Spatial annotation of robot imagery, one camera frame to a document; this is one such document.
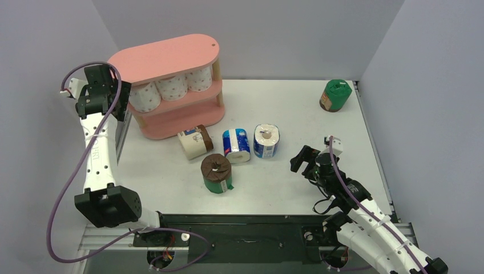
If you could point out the blue white roll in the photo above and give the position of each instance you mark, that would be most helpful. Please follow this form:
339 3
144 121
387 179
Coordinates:
236 145
266 140

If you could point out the green wrapped roll far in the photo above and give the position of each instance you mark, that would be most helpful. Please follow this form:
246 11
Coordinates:
335 95

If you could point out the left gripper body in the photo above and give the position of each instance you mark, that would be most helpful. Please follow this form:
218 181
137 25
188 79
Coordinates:
125 89

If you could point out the brown green roll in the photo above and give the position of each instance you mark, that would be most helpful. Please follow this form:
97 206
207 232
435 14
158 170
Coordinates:
216 171

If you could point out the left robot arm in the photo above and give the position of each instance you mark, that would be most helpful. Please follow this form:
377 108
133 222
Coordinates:
105 202

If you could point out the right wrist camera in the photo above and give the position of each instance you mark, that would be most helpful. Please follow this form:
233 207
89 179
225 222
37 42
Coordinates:
335 143

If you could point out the white dotted roll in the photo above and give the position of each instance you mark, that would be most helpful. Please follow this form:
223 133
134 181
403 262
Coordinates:
172 89
145 97

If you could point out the pink three-tier shelf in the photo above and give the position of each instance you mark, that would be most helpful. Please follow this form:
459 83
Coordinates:
165 60

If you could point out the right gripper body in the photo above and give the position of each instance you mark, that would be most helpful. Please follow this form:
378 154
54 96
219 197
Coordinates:
309 161

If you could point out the white dotted roll shelf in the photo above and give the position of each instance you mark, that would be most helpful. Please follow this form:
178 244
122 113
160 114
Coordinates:
199 80

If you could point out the beige brown wrapped roll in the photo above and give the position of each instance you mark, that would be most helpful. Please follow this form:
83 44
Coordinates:
195 142

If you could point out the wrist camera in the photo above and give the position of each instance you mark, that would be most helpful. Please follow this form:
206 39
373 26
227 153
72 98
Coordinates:
335 143
74 88

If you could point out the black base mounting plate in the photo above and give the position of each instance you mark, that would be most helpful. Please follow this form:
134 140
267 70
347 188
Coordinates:
230 239

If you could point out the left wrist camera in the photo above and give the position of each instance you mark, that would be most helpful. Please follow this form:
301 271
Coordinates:
74 88

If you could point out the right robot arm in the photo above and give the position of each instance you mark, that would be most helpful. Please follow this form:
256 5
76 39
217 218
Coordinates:
360 224

